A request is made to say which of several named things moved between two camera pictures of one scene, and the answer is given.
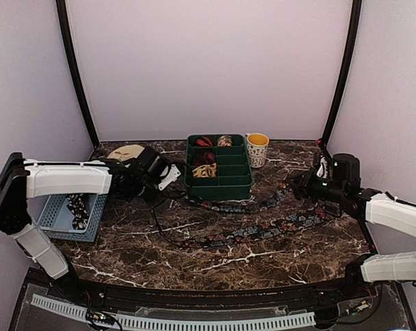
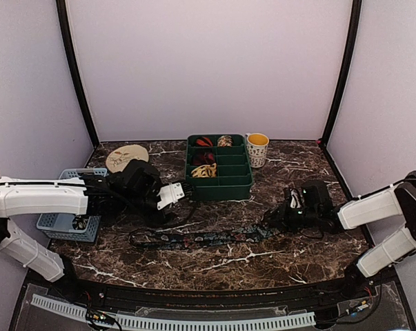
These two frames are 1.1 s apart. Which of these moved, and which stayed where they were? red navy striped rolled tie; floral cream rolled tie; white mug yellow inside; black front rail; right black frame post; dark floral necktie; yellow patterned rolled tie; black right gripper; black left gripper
Moved: black right gripper; black left gripper; dark floral necktie
Stayed: white mug yellow inside; right black frame post; yellow patterned rolled tie; red navy striped rolled tie; black front rail; floral cream rolled tie
